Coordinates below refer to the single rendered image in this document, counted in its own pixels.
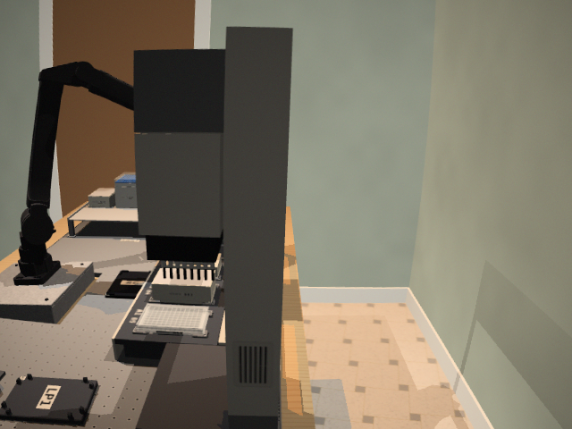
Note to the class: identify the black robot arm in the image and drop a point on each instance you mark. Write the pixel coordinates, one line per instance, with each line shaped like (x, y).
(36, 265)

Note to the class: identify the white translucent plate lid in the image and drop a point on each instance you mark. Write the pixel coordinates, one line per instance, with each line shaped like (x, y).
(173, 318)

